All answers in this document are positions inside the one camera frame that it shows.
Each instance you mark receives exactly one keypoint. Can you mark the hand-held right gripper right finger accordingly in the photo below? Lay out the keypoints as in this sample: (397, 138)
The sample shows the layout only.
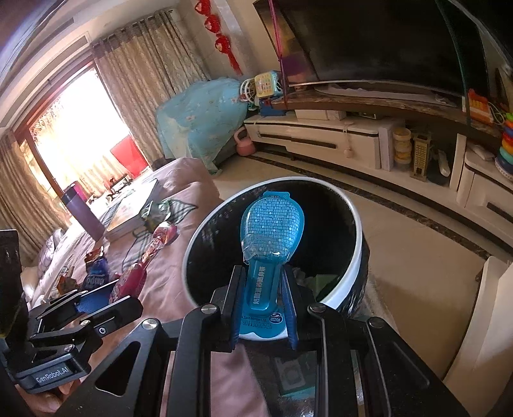
(289, 316)

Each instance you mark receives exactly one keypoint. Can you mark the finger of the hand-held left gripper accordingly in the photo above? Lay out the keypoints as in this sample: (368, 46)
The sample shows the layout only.
(120, 308)
(94, 300)

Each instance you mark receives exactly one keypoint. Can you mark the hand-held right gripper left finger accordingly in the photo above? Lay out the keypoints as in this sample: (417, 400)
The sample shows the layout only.
(230, 304)

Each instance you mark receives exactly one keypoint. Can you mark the blue snack packet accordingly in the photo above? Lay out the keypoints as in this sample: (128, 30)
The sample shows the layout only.
(96, 276)

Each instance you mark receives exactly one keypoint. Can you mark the red snack packet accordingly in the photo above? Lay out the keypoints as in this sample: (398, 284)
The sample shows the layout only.
(128, 282)

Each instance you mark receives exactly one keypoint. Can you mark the white rimmed trash bin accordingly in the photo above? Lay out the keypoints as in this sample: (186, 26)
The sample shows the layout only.
(216, 248)

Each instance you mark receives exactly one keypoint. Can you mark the blue blister pack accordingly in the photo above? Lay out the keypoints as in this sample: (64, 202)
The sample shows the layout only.
(264, 224)

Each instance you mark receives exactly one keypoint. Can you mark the person's left hand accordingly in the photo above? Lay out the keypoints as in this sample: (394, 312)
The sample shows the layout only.
(56, 401)

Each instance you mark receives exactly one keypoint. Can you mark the green paper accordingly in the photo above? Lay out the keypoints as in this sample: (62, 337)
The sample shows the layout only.
(324, 286)

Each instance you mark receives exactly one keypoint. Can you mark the teal booklet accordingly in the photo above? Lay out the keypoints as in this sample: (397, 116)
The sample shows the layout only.
(294, 377)

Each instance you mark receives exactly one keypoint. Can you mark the white paperback book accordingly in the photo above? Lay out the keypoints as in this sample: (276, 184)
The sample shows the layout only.
(124, 230)

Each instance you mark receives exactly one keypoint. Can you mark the purple thermos bottle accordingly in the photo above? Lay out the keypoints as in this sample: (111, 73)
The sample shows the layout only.
(86, 216)

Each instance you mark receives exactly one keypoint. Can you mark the pink lollipop wrapper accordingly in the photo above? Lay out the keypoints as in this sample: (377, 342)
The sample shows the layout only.
(164, 234)

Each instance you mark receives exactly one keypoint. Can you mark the green snack wrapper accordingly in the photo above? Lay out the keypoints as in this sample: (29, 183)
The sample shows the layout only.
(154, 214)

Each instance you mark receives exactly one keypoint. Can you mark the illustrated paperback book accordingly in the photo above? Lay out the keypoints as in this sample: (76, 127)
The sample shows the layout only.
(136, 200)

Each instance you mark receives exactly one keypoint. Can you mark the beige patterned curtain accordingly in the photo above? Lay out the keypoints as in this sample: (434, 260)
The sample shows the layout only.
(24, 192)
(152, 80)

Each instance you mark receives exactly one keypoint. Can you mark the red chair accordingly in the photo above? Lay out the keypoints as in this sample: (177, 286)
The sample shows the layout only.
(128, 156)

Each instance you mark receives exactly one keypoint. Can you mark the pink kettlebell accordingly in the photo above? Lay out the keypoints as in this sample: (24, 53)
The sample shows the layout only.
(243, 146)

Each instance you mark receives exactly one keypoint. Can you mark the white TV cabinet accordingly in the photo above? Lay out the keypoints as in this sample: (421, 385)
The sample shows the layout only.
(320, 136)

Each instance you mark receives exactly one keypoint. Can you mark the blue floral cloth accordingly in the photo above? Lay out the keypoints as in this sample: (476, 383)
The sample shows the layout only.
(200, 116)

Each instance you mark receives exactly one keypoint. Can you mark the white side cabinet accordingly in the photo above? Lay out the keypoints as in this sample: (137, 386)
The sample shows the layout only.
(485, 320)

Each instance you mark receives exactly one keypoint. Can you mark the blue plastic toy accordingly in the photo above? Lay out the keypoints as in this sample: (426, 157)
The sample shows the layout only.
(272, 109)

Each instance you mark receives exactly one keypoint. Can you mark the yellow stacked containers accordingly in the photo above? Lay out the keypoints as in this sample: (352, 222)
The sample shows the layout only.
(402, 146)

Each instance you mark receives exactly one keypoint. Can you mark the wooden building model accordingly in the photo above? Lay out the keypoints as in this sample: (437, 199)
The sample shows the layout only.
(420, 156)

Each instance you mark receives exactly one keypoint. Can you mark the small white fan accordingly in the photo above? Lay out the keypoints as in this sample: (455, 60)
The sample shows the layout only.
(247, 92)

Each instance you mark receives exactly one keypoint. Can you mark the white remote control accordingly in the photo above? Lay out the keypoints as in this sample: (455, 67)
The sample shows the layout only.
(443, 164)

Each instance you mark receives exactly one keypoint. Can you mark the yellow toy phone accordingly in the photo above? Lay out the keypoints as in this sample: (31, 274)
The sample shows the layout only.
(266, 84)

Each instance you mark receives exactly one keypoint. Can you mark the red hanging decoration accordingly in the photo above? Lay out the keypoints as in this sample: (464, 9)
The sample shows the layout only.
(222, 42)

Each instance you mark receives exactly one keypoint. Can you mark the orange toy phone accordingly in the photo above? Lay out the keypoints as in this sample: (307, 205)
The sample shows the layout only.
(479, 108)

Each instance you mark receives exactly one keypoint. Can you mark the black television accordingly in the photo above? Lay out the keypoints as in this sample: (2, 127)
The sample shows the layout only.
(380, 40)

